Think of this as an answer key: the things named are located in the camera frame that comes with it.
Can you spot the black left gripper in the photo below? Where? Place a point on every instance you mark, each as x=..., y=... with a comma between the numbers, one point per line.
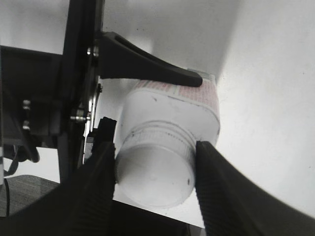
x=45, y=96

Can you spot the white round bottle cap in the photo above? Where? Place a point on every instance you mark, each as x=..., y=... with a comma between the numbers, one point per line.
x=155, y=167

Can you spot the white yili changqing yogurt bottle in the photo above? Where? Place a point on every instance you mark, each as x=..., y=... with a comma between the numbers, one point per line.
x=195, y=110

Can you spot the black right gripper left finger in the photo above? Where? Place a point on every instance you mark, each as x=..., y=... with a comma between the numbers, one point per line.
x=80, y=206

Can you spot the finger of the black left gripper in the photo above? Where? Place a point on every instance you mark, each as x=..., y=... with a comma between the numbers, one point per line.
x=120, y=59

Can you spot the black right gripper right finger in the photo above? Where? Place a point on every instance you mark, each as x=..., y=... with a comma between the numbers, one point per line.
x=232, y=205

